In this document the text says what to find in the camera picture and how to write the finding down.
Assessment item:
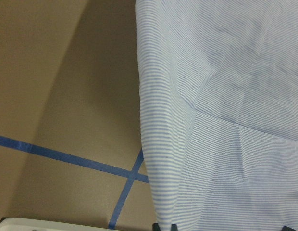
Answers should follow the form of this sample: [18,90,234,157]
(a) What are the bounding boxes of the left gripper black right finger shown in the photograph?
[170,224,177,231]

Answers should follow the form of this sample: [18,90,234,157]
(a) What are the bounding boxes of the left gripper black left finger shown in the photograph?
[152,223,161,231]

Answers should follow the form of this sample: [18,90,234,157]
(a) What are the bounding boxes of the light blue striped shirt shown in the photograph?
[135,0,298,231]

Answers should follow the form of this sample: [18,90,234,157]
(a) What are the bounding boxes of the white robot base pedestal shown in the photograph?
[0,218,116,231]

